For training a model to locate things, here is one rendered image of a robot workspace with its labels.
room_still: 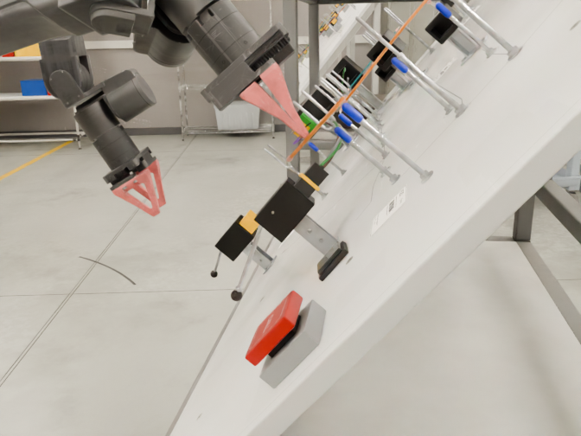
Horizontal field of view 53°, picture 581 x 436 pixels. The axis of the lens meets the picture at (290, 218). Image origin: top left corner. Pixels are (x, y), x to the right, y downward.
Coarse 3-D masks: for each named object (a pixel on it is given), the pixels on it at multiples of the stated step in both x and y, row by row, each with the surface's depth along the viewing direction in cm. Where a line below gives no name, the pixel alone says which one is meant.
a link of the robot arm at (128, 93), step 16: (64, 80) 90; (112, 80) 92; (128, 80) 92; (144, 80) 96; (64, 96) 91; (80, 96) 91; (112, 96) 92; (128, 96) 92; (144, 96) 92; (128, 112) 93
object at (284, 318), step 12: (288, 300) 47; (300, 300) 48; (276, 312) 47; (288, 312) 45; (264, 324) 48; (276, 324) 44; (288, 324) 44; (264, 336) 45; (276, 336) 44; (288, 336) 45; (252, 348) 45; (264, 348) 45; (276, 348) 46; (252, 360) 45
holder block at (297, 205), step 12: (288, 180) 64; (276, 192) 63; (288, 192) 63; (300, 192) 63; (276, 204) 63; (288, 204) 63; (300, 204) 63; (312, 204) 63; (264, 216) 63; (276, 216) 63; (288, 216) 63; (300, 216) 63; (276, 228) 63; (288, 228) 63
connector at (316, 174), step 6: (312, 168) 63; (318, 168) 63; (306, 174) 63; (312, 174) 63; (318, 174) 63; (324, 174) 63; (300, 180) 63; (312, 180) 63; (318, 180) 63; (300, 186) 63; (306, 186) 63; (318, 186) 63; (306, 192) 63; (312, 192) 63
